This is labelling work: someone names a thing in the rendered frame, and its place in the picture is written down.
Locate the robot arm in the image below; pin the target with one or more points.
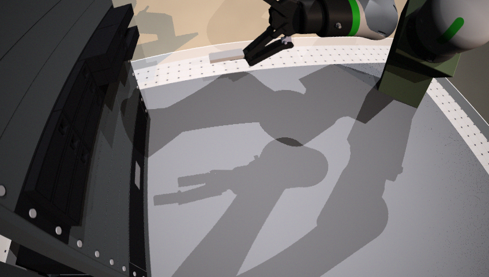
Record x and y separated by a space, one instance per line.
440 29

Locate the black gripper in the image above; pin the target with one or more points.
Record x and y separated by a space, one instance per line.
287 17

